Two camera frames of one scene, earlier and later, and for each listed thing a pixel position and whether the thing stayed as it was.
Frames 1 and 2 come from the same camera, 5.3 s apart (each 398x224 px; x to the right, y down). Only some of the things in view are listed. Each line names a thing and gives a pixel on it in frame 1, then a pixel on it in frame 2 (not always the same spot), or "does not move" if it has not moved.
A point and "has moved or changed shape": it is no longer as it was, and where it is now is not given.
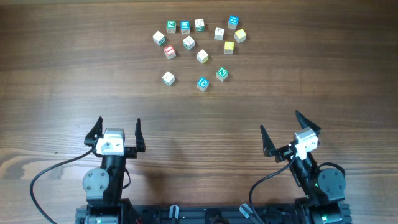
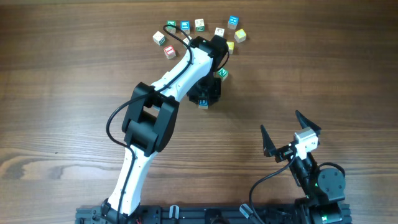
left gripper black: (130, 152) -> (195, 95)
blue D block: (203, 83) has moved or changed shape
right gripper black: (270, 150) does not move
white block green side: (199, 25) does not move
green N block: (222, 74) does not move
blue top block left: (185, 27) does not move
